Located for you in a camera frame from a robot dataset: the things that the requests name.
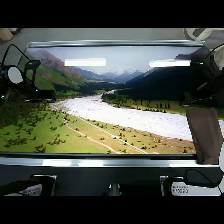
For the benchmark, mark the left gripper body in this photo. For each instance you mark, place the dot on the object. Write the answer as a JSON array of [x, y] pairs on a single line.
[[45, 95]]

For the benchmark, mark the brown garment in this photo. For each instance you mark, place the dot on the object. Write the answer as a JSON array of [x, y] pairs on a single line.
[[205, 133]]

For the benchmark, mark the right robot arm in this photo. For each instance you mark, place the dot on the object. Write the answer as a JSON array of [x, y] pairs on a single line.
[[213, 83]]

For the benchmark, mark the silver frame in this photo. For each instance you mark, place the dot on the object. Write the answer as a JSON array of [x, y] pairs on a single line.
[[100, 162]]

